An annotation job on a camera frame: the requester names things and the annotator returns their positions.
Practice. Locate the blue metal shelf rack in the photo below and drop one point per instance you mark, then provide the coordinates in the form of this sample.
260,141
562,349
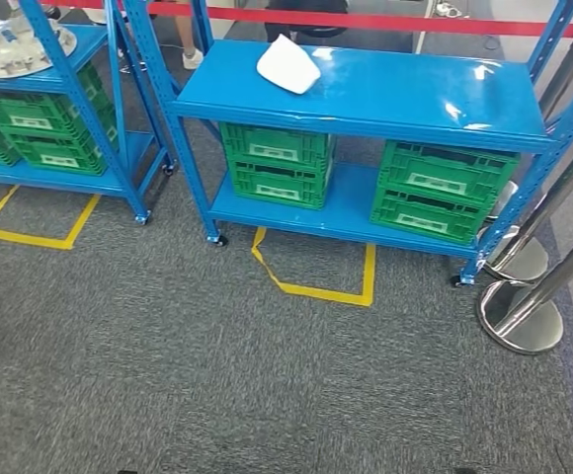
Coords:
135,147
365,91

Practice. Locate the black round stool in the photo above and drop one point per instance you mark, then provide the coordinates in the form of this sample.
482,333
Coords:
128,65
326,31

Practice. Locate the silver wheel hubcap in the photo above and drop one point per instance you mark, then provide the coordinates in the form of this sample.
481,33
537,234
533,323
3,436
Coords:
0,59

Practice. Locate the red barrier belt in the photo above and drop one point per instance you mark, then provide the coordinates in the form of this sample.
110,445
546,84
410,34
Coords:
390,23

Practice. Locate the yellow floor tape outline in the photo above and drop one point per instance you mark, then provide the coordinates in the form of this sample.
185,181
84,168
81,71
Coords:
20,237
368,275

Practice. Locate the white mirror cover part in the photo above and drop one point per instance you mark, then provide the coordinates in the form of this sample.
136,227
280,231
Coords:
286,65

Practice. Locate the white panel table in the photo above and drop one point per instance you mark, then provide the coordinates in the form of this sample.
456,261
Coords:
425,26

